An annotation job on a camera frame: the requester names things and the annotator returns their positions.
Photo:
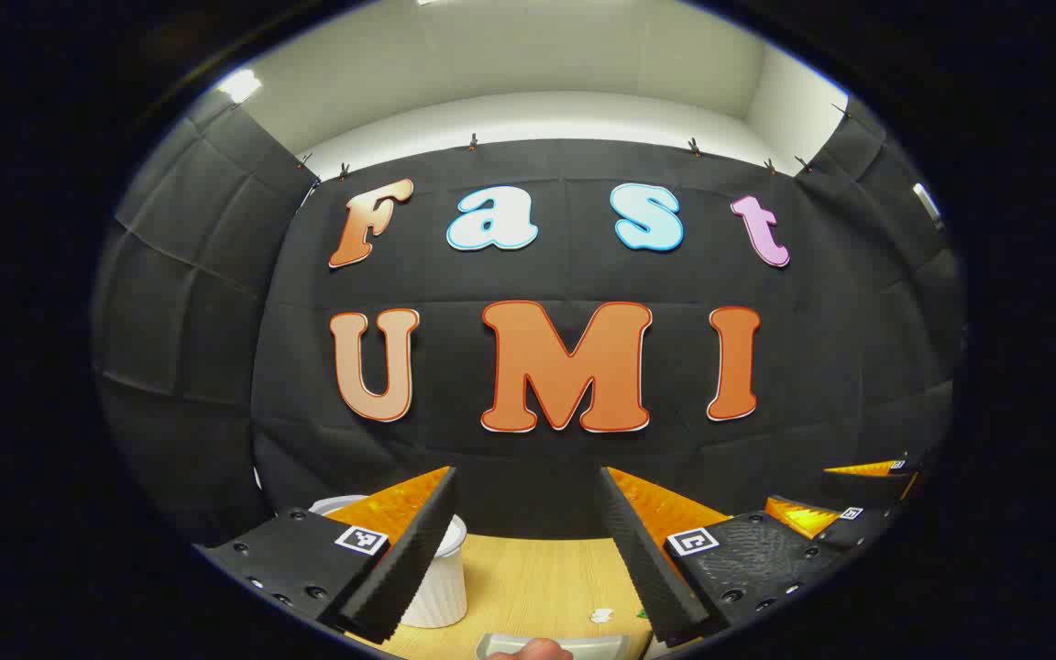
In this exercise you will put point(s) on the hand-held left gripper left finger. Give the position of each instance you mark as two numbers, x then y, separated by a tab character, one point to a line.
409	550

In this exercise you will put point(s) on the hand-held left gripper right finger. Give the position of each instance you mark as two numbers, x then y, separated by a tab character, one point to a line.
647	559

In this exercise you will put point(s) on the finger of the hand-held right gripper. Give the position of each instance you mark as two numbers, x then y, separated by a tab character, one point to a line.
872	484
863	530

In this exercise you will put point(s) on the white ribbed garbage bin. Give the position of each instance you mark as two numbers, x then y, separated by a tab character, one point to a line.
441	587

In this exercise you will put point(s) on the white paper ball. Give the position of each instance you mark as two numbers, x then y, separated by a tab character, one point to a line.
601	616

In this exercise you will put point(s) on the grey dustpan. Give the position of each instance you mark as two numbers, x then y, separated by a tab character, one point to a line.
599	646

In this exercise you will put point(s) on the wooden desktop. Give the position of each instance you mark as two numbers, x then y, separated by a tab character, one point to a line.
528	577

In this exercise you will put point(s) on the ceiling light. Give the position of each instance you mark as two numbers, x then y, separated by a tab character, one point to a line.
239	84

